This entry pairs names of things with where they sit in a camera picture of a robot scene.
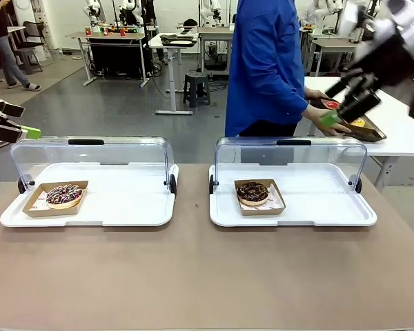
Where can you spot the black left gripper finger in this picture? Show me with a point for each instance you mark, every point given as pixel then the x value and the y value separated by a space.
pixel 7 132
pixel 12 110

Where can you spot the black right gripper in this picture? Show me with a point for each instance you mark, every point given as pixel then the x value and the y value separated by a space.
pixel 390 62

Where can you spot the red glazed donut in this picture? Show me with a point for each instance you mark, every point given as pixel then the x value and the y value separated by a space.
pixel 330 103

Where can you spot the yellow glazed sprinkled donut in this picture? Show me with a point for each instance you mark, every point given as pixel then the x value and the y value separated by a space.
pixel 359 122

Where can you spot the brown cardboard donut tray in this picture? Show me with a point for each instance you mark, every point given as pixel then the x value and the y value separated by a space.
pixel 262 211
pixel 366 129
pixel 32 208

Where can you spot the dark brown serving tray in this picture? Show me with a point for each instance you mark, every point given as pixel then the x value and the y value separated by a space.
pixel 374 133

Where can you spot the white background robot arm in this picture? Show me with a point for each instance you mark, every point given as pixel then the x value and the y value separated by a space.
pixel 92 10
pixel 209 12
pixel 128 10

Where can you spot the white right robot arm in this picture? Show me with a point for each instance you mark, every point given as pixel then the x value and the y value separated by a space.
pixel 410 31

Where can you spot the person's right forearm blue sleeve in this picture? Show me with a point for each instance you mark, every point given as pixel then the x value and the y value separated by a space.
pixel 293 100

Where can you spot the chocolate donut with pink sprinkles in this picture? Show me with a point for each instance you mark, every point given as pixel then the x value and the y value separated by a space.
pixel 63 197

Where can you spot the person in blue shirt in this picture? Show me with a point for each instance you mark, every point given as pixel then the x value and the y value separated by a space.
pixel 262 51

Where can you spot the dark chocolate glazed donut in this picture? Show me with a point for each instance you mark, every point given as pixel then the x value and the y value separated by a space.
pixel 252 193

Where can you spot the person's left hand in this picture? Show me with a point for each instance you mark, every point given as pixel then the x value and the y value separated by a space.
pixel 315 94

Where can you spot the person's right hand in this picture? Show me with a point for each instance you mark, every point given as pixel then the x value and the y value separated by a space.
pixel 314 115

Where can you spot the grey top lab table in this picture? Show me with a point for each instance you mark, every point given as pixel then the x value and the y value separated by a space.
pixel 215 31
pixel 331 43

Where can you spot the black lid hinge knob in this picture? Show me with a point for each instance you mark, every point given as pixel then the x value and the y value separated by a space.
pixel 357 184
pixel 172 184
pixel 21 186
pixel 211 184

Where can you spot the white side table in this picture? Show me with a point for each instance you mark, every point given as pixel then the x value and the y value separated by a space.
pixel 400 138

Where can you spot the clear plastic display lid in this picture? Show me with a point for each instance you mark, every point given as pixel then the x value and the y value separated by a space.
pixel 89 155
pixel 324 155

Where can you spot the white printed paper liner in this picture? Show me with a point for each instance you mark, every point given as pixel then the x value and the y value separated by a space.
pixel 276 200
pixel 43 200

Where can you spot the bystander in black shirt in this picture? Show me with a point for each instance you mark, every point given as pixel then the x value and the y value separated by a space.
pixel 0 34

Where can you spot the red can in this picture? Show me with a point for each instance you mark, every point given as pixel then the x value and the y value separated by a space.
pixel 123 32
pixel 88 31

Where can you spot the white plastic display tray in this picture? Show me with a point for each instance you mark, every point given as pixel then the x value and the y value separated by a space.
pixel 124 200
pixel 314 200

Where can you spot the black cabinet under desk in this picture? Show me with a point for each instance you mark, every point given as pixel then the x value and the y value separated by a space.
pixel 117 57

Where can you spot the wooden top lab desk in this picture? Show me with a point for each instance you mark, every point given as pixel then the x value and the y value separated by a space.
pixel 107 35

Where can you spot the dark grey plastic stool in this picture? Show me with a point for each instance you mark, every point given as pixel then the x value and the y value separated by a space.
pixel 196 88

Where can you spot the white height adjustable desk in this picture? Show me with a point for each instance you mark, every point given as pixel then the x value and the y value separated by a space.
pixel 172 69

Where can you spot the dark tray with white plate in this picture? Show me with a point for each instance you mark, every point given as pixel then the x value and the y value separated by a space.
pixel 177 39

